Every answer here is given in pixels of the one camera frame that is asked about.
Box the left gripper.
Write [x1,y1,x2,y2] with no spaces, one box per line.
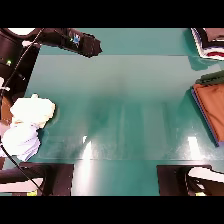
[67,29,104,59]

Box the pale lavender garment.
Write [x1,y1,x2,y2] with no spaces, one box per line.
[0,122,42,163]

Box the striped garment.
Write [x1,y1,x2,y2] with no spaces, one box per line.
[190,27,224,62]

